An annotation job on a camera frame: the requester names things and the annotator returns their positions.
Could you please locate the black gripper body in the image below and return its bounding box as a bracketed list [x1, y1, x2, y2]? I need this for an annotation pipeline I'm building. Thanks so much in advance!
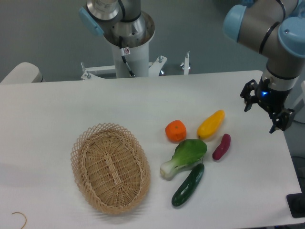
[255, 79, 290, 113]

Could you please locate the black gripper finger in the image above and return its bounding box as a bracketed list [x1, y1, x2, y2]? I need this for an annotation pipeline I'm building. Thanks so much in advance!
[240, 80, 258, 112]
[269, 108, 295, 134]

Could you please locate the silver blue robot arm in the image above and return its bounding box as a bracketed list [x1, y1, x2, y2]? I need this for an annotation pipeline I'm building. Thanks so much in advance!
[79, 0, 305, 132]

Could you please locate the dark green cucumber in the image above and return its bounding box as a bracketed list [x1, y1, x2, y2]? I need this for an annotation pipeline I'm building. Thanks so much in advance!
[171, 163, 205, 207]

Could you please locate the yellow pepper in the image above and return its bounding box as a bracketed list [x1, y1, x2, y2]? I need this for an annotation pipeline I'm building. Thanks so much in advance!
[197, 110, 225, 139]

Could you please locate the purple sweet potato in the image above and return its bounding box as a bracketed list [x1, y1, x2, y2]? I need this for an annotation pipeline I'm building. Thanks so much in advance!
[212, 134, 231, 160]

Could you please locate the orange tangerine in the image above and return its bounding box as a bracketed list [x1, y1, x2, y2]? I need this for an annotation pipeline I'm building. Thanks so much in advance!
[165, 120, 187, 142]

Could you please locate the green bok choy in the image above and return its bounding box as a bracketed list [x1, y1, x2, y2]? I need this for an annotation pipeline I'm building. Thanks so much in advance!
[160, 139, 208, 180]

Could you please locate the black device at table edge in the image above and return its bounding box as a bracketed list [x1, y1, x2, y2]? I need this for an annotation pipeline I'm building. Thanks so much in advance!
[286, 193, 305, 218]

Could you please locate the woven wicker basket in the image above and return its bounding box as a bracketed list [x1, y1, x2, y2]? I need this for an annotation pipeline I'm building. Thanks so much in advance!
[71, 123, 151, 215]

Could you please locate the thin brown wicker strand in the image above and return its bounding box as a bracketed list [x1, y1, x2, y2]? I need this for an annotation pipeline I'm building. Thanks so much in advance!
[11, 211, 28, 228]

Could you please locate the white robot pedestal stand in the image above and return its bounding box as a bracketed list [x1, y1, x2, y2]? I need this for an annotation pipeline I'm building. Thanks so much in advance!
[80, 11, 193, 81]

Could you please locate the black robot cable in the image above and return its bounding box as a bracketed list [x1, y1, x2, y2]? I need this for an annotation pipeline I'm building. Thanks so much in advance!
[118, 35, 136, 78]

